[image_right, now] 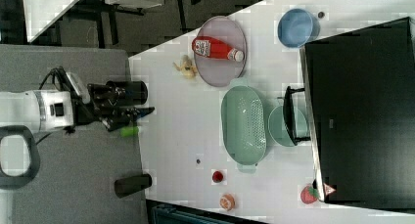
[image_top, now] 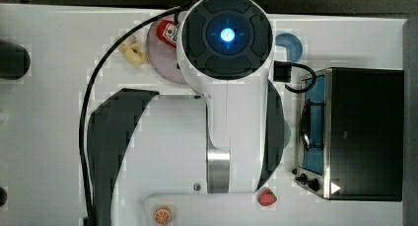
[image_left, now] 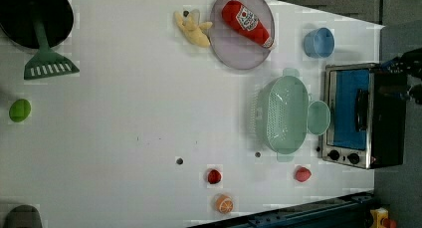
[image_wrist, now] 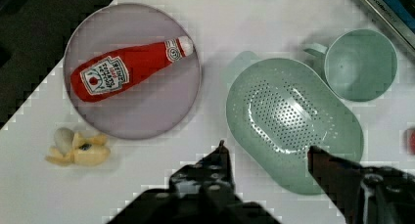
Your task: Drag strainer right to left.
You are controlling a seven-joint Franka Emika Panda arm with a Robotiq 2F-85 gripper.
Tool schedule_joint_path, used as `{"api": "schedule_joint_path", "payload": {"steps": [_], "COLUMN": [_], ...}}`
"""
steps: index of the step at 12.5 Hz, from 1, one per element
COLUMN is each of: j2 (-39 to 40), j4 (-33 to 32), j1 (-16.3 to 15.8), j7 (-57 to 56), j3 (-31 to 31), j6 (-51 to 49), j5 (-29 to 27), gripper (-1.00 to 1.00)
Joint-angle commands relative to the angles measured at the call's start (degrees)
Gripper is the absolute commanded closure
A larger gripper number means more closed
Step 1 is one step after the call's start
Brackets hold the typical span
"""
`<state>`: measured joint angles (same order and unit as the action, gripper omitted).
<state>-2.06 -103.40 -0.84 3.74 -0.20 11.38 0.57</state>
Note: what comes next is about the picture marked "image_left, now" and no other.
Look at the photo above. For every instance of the mint green plastic strainer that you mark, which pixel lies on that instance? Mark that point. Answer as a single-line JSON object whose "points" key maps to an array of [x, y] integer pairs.
{"points": [[278, 117]]}

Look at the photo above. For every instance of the grey round plate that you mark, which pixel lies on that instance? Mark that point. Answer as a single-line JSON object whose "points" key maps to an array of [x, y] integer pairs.
{"points": [[233, 49]]}

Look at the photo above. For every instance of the red toy tomato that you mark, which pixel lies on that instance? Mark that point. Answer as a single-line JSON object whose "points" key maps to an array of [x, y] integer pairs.
{"points": [[214, 176]]}

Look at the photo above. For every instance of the yellow plush toy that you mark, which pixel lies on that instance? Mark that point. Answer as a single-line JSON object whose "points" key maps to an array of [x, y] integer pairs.
{"points": [[193, 30]]}

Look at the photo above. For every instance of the red plush ketchup bottle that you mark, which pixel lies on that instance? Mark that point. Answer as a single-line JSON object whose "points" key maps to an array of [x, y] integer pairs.
{"points": [[246, 23]]}

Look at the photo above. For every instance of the toy orange slice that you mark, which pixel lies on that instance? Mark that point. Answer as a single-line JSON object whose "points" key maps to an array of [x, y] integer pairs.
{"points": [[224, 204]]}

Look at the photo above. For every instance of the mint green mug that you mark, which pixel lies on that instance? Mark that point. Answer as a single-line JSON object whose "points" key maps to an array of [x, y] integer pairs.
{"points": [[318, 118]]}

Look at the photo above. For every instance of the red toy strawberry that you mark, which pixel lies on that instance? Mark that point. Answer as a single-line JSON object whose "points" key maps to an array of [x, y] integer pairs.
{"points": [[302, 174]]}

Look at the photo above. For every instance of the blue cup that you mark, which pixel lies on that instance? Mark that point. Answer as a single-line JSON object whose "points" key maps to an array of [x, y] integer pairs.
{"points": [[319, 43]]}

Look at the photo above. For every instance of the silver black toaster oven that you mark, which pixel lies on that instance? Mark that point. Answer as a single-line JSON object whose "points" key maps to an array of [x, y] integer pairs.
{"points": [[367, 116]]}

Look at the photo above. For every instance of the green slotted spatula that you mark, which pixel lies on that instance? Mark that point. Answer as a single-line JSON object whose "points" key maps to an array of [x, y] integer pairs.
{"points": [[47, 63]]}

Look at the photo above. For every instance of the green toy lime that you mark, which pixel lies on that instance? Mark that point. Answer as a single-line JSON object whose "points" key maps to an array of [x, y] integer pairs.
{"points": [[20, 110]]}

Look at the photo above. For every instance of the yellow red emergency button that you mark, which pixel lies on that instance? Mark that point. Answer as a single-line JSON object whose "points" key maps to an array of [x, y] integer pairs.
{"points": [[381, 219]]}

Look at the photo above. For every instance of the black round pan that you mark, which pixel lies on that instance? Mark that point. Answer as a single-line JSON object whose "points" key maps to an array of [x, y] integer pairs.
{"points": [[17, 23]]}

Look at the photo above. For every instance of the grey object at corner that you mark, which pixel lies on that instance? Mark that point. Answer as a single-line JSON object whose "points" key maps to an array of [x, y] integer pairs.
{"points": [[23, 216]]}

